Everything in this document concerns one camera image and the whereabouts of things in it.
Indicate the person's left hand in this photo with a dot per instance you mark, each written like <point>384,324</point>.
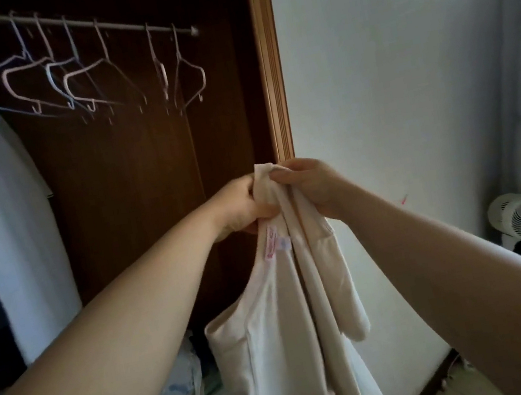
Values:
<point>237,206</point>

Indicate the person's right hand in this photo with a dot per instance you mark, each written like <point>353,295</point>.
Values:
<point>318,184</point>

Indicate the cream t-shirt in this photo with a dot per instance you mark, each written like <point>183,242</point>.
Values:
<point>266,344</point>

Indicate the person's right forearm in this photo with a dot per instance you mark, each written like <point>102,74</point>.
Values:
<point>484,296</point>

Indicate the person's left forearm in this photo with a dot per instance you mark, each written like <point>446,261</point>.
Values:
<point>93,360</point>

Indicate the metal closet rod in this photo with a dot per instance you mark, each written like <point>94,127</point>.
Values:
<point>119,24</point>

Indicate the row of pastel hangers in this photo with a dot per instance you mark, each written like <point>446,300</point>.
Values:
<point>6,79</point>

